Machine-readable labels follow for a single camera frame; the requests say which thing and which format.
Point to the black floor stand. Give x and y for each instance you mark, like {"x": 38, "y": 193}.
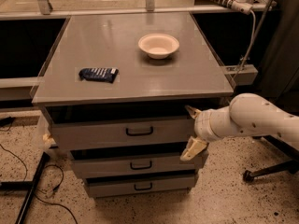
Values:
{"x": 29, "y": 187}

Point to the black office chair base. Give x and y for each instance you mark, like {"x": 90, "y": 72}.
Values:
{"x": 292, "y": 166}

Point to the grey bottom drawer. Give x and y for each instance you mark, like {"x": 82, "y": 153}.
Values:
{"x": 141, "y": 185}

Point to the grey top drawer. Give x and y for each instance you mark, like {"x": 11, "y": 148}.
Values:
{"x": 123, "y": 132}

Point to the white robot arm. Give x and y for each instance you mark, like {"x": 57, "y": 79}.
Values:
{"x": 248, "y": 114}

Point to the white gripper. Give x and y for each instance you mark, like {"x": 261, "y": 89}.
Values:
{"x": 202, "y": 126}

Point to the white power strip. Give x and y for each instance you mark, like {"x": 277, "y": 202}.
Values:
{"x": 237, "y": 5}

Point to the white paper bowl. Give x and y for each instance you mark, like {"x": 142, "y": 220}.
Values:
{"x": 158, "y": 46}

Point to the grey drawer cabinet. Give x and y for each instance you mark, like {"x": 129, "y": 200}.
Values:
{"x": 143, "y": 88}

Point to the grey drawer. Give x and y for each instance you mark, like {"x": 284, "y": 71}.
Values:
{"x": 141, "y": 185}
{"x": 136, "y": 165}
{"x": 123, "y": 132}

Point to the grey middle drawer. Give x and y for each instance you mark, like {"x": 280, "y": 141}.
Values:
{"x": 136, "y": 165}

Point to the grey metal frame rail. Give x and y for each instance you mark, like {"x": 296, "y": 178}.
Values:
{"x": 243, "y": 77}

